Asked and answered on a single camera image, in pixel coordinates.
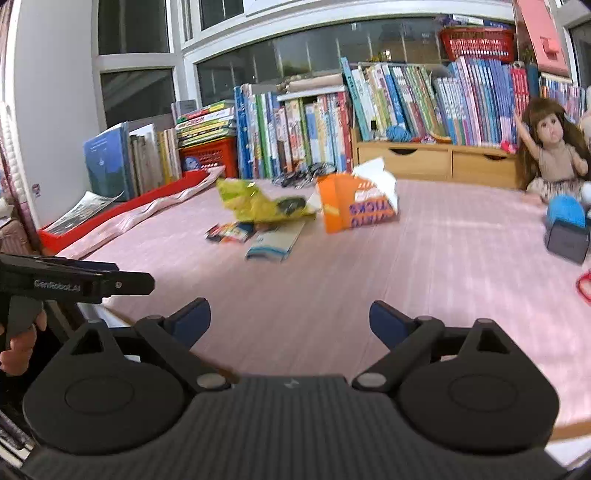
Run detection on wooden drawer organizer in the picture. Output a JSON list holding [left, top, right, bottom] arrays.
[[353, 129, 522, 188]]

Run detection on red plastic basket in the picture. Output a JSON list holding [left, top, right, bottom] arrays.
[[438, 25, 515, 63]]

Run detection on glossy magazine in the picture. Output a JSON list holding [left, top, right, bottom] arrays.
[[44, 190, 125, 236]]

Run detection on silver orange snack wrapper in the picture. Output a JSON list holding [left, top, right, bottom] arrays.
[[205, 222, 254, 244]]

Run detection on blue white paper carton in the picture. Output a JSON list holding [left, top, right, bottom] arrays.
[[245, 220, 306, 263]]

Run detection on blue yarn ball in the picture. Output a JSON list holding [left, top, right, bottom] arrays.
[[385, 124, 414, 144]]

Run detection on red tray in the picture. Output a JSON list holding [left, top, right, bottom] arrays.
[[39, 168, 211, 254]]

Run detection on white framed window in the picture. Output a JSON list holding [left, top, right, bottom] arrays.
[[92, 0, 515, 130]]

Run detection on blue cat plush toy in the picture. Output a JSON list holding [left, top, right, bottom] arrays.
[[546, 182, 591, 228]]

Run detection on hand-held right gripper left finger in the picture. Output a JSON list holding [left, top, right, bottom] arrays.
[[69, 298, 232, 393]]

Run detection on pile of black cables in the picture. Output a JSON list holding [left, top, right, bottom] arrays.
[[272, 162, 338, 189]]

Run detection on row of upright beige books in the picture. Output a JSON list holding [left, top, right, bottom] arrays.
[[129, 124, 182, 195]]

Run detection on pink cardboard box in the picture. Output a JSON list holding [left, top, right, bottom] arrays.
[[512, 0, 571, 77]]

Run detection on brown haired doll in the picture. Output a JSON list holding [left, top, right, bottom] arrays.
[[512, 97, 591, 206]]

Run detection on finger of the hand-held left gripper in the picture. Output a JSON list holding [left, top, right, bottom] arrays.
[[98, 270, 156, 300]]

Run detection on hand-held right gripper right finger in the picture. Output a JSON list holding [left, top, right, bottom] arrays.
[[352, 300, 522, 393]]

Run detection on row of small books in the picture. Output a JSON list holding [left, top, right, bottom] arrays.
[[539, 73, 588, 121]]

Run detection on large blue hardcover book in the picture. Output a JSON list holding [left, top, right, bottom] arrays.
[[83, 122, 136, 202]]

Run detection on black box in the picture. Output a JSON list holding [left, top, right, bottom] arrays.
[[544, 219, 590, 265]]

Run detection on pink bed sheet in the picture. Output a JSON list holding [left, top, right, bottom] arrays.
[[60, 178, 591, 430]]

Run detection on torn orange cardboard box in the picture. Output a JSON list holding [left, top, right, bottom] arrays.
[[316, 157, 400, 234]]

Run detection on stack of flat books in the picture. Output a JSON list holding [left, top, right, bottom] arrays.
[[174, 99, 237, 148]]

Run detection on person's left hand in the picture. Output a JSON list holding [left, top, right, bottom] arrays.
[[0, 308, 49, 376]]

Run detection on gold foil bag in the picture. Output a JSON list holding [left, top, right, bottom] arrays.
[[216, 178, 318, 226]]

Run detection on row of tall picture books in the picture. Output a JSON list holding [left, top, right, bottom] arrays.
[[233, 83, 355, 182]]

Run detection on brown paper roll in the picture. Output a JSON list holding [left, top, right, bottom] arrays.
[[276, 75, 346, 94]]

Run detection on red plastic crate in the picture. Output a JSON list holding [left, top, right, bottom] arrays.
[[179, 137, 238, 180]]

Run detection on row of thin paperback books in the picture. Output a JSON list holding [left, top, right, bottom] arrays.
[[341, 55, 542, 147]]

